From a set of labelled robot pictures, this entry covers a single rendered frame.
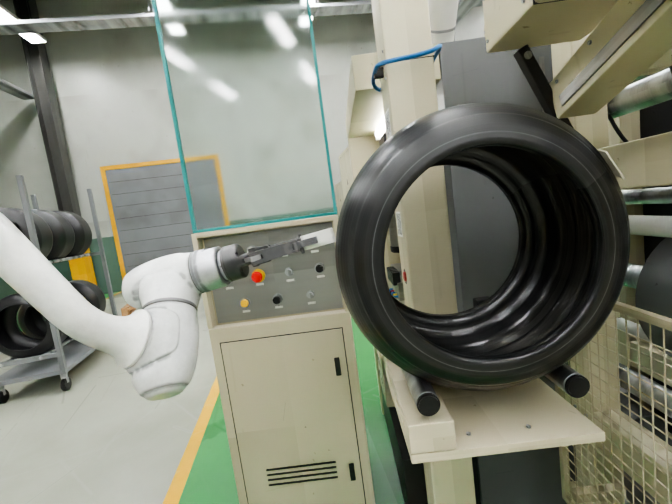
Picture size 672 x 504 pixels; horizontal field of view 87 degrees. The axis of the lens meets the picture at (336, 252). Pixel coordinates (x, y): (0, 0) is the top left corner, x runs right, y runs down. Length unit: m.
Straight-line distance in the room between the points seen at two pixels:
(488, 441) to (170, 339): 0.63
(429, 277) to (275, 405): 0.82
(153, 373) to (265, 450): 1.01
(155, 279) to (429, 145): 0.57
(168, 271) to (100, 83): 10.28
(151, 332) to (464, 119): 0.64
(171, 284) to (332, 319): 0.76
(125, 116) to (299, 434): 9.67
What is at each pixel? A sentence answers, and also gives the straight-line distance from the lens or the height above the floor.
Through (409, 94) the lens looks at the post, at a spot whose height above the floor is 1.57.
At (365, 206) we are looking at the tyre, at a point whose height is 1.28.
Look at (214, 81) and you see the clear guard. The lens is 1.49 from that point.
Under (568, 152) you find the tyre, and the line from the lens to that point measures 0.75.
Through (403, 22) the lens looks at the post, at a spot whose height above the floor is 1.75.
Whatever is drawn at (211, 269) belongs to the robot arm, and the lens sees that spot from 0.75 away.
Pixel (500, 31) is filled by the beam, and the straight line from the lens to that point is 1.07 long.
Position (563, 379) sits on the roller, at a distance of 0.84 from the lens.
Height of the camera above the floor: 1.28
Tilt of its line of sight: 6 degrees down
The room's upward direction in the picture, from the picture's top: 8 degrees counter-clockwise
